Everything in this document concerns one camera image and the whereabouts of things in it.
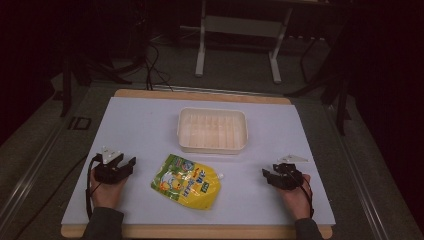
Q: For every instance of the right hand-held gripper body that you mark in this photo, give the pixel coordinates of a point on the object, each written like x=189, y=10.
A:
x=287, y=178

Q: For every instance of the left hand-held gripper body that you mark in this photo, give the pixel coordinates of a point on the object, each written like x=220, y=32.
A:
x=107, y=171

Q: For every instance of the person's left hand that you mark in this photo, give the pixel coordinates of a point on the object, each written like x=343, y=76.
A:
x=106, y=195

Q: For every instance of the person's right hand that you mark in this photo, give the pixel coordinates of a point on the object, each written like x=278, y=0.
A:
x=297, y=200

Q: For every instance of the white table mat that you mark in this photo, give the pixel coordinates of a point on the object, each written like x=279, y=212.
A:
x=140, y=133

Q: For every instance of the yellow spouted refill pouch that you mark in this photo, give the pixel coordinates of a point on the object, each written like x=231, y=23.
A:
x=190, y=183

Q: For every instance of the white plastic basket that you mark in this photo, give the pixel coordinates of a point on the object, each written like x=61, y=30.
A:
x=212, y=131

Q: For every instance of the black metal stand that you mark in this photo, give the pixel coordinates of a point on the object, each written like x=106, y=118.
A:
x=333, y=83
x=83, y=70

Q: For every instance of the white metal stand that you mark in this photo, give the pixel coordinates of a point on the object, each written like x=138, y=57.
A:
x=240, y=26

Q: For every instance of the black floor bracket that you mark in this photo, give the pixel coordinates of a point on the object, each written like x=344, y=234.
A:
x=80, y=123

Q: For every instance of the metal floor rail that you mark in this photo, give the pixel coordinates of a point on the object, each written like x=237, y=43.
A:
x=30, y=173
x=356, y=176

